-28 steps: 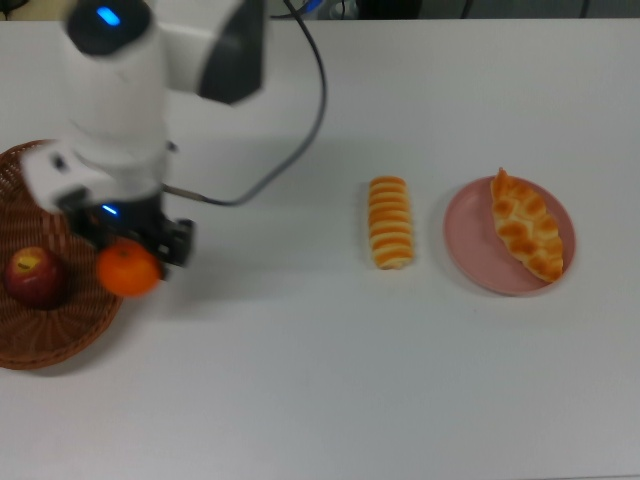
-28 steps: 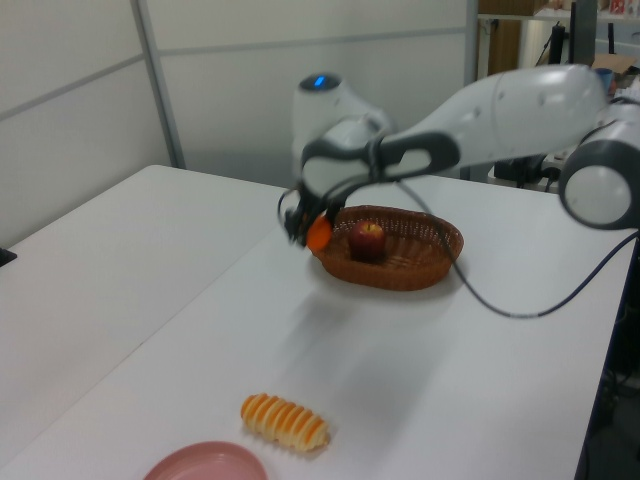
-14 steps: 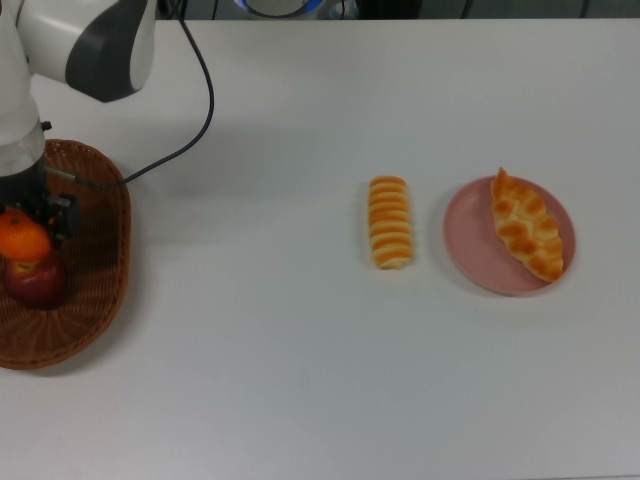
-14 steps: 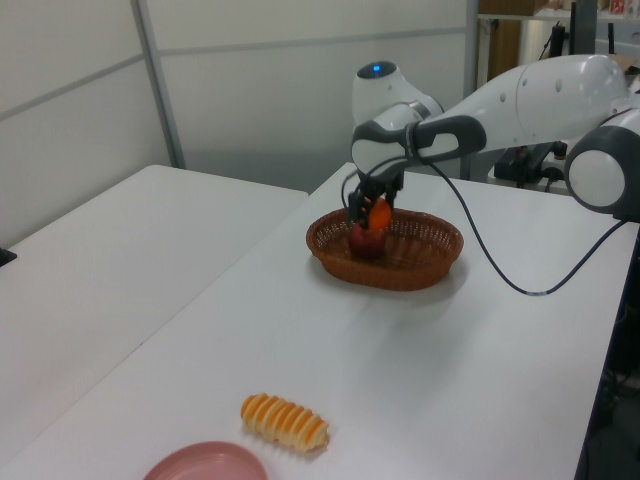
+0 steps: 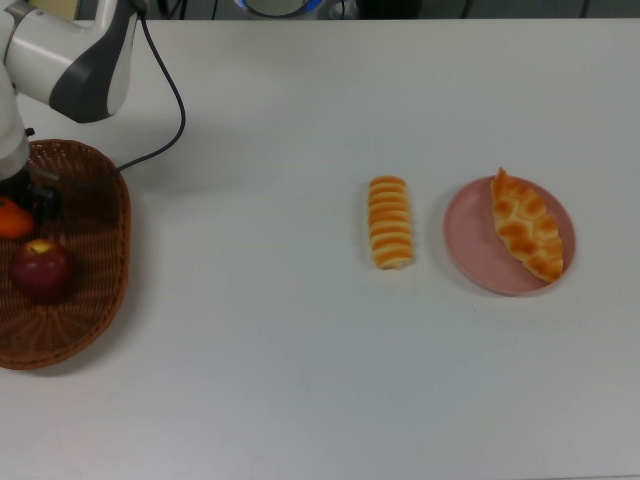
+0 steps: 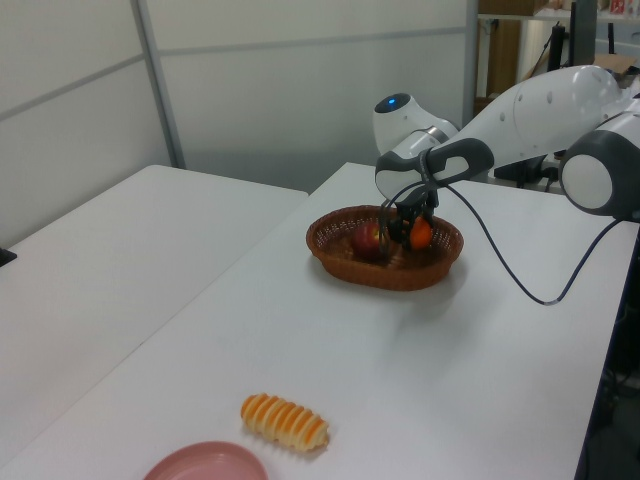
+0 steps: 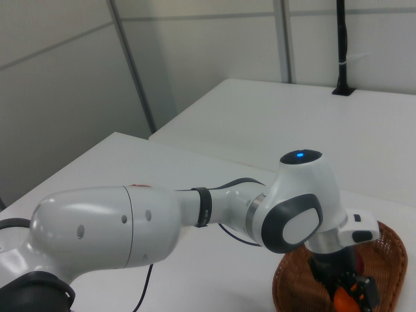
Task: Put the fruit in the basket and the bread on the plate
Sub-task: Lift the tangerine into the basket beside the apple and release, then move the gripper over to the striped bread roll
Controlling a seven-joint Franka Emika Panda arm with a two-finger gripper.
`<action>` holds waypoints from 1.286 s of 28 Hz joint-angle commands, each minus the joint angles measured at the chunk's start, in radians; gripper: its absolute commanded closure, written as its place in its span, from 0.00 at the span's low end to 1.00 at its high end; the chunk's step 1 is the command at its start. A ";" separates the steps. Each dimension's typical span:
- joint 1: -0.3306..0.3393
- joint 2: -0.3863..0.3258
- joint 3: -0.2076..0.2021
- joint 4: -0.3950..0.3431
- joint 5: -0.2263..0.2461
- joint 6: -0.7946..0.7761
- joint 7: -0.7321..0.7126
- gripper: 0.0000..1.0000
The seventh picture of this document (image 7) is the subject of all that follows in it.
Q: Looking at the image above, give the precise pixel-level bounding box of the toy orange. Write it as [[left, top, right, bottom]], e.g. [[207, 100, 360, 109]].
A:
[[333, 285, 360, 312]]

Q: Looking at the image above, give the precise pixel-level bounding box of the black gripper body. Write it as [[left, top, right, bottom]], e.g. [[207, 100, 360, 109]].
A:
[[307, 244, 359, 287]]

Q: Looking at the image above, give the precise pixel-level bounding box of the black pole with base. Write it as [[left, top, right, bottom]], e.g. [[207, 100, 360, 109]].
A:
[[331, 0, 356, 97]]

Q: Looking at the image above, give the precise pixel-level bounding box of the brown woven basket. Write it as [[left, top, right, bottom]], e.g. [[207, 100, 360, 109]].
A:
[[272, 220, 409, 312]]

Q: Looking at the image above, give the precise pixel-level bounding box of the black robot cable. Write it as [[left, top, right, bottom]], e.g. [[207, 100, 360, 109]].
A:
[[132, 177, 266, 312]]

